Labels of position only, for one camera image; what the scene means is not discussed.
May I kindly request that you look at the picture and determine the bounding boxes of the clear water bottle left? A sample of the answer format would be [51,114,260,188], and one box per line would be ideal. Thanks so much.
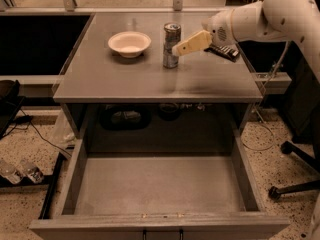
[0,160,23,185]

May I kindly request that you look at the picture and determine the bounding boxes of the silver blue redbull can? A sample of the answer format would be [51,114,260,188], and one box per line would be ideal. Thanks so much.
[163,22,181,69]

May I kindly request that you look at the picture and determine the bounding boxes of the black floor stand frame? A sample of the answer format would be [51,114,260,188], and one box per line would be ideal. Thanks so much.
[0,153,66,219]

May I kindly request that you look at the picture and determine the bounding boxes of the clear water bottle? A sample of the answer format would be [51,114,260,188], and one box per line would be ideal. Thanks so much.
[0,160,23,185]
[20,159,44,184]

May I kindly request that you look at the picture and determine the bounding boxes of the clear water bottle right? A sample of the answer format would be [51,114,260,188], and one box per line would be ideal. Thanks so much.
[20,159,44,184]

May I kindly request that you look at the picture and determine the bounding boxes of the white cable at right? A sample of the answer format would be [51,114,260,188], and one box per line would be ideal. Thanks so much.
[241,41,292,152]

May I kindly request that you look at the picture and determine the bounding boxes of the black equipment at left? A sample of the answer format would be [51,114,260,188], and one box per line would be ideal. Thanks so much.
[0,80,24,139]

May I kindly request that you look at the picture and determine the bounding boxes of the dark snack bar wrapper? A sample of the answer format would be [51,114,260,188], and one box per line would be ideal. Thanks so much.
[205,45,240,62]

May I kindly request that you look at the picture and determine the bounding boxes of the black office chair base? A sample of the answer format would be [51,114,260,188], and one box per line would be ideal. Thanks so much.
[268,141,320,201]

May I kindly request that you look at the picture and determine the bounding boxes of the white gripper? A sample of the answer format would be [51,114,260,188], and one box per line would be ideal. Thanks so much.
[172,11,236,56]

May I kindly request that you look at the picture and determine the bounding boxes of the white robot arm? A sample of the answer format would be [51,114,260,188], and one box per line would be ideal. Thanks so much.
[172,0,320,78]

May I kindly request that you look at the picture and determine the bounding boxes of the open grey top drawer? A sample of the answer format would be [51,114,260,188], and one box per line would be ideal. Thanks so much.
[30,135,289,240]

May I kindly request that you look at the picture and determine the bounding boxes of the black floor cable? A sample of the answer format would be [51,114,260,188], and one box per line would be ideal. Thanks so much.
[3,107,73,156]

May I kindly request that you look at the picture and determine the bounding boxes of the white paper bowl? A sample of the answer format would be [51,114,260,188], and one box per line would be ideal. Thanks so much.
[108,31,151,58]

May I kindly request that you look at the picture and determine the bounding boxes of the grey cabinet with top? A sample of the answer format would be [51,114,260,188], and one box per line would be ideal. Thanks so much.
[54,12,262,157]

